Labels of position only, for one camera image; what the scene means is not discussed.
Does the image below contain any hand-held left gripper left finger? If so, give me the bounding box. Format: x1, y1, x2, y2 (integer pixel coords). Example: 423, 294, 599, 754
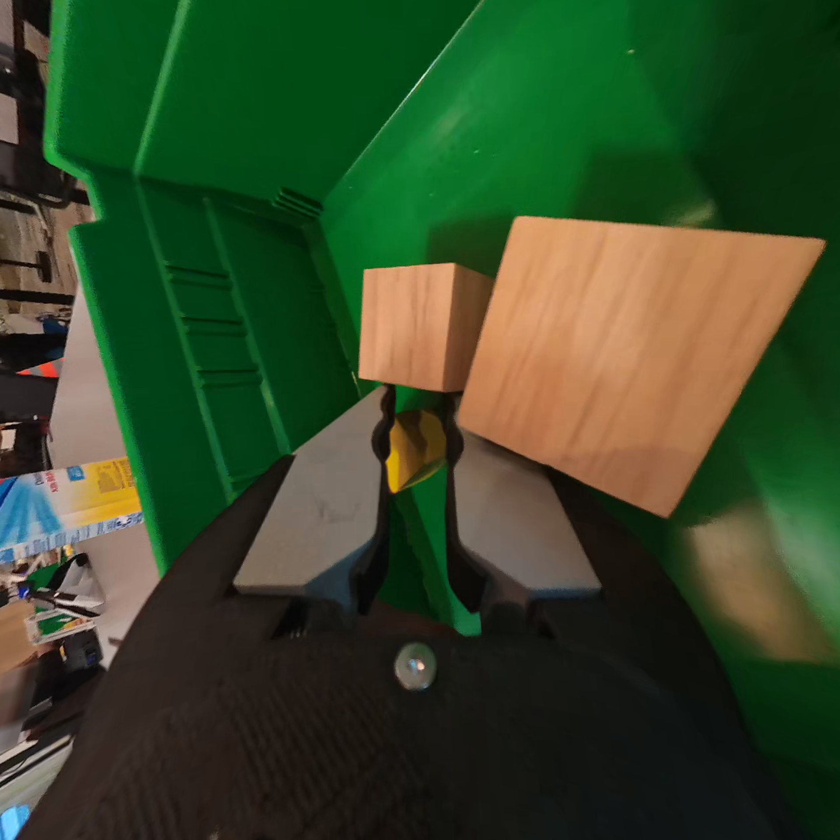
233, 385, 395, 616

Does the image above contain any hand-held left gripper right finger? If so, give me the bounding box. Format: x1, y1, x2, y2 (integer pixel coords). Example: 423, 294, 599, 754
445, 394, 603, 614

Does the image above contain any small yellow cube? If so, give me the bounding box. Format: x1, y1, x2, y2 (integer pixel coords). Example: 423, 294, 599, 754
385, 410, 448, 494

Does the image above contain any large wooden cube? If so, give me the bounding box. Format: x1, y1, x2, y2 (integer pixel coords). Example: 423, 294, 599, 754
456, 217, 826, 519

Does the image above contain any medium wooden cube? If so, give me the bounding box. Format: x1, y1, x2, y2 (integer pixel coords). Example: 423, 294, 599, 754
358, 262, 494, 392

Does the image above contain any green plastic bin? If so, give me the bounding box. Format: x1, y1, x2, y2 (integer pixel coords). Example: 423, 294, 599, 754
42, 0, 840, 840

